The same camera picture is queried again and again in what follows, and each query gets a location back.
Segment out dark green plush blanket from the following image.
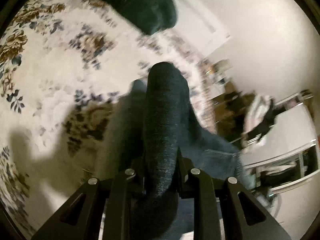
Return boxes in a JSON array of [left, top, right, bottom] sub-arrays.
[[102, 0, 177, 35]]

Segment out brown cardboard box by nightstand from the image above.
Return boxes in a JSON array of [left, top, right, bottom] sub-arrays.
[[212, 81, 255, 141]]

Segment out white bed headboard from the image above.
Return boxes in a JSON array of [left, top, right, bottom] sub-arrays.
[[174, 0, 231, 57]]

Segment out white bedside table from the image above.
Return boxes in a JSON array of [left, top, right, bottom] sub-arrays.
[[200, 59, 232, 88]]

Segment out white wardrobe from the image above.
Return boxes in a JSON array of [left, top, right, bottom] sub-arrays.
[[240, 90, 319, 192]]

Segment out black garment on chair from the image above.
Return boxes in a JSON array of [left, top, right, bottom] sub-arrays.
[[244, 96, 286, 142]]

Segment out floral bed blanket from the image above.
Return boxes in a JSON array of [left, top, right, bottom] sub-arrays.
[[1, 0, 215, 239]]

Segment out dark blue jeans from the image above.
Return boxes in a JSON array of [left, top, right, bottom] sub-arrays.
[[98, 62, 252, 239]]

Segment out white puffer jacket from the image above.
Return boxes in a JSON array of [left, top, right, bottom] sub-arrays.
[[241, 94, 278, 153]]

